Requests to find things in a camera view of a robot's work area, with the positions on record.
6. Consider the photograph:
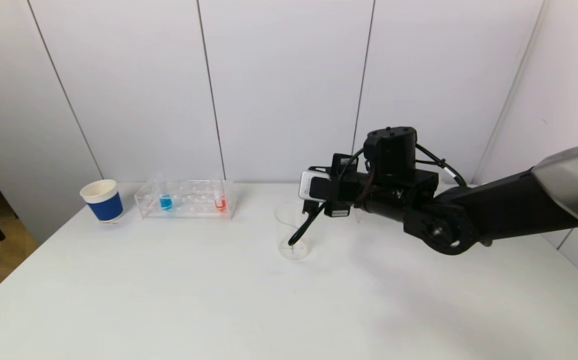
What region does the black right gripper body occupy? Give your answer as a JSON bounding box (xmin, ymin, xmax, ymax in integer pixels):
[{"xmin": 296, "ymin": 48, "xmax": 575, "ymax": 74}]
[{"xmin": 324, "ymin": 153, "xmax": 368, "ymax": 218}]

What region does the clear glass beaker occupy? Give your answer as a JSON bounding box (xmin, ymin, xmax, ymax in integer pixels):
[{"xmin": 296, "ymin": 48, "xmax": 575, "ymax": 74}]
[{"xmin": 274, "ymin": 200, "xmax": 314, "ymax": 261}]

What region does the test tube with red liquid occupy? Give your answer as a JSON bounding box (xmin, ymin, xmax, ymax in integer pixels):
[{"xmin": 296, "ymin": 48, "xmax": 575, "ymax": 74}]
[{"xmin": 212, "ymin": 174, "xmax": 228, "ymax": 213}]

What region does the test tube with blue liquid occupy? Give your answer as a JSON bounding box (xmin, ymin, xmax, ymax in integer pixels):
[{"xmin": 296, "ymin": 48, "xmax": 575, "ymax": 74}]
[{"xmin": 152, "ymin": 173, "xmax": 174, "ymax": 212}]

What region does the blue and white paper cup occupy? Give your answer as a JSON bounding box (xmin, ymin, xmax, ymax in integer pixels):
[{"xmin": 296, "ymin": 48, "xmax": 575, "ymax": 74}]
[{"xmin": 79, "ymin": 179, "xmax": 124, "ymax": 224}]

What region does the black camera cable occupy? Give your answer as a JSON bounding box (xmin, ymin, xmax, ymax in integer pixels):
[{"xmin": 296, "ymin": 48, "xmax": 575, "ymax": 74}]
[{"xmin": 287, "ymin": 200, "xmax": 328, "ymax": 247}]

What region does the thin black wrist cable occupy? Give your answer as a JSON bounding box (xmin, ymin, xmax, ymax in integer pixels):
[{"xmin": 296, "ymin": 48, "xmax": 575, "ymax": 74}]
[{"xmin": 415, "ymin": 143, "xmax": 468, "ymax": 189}]

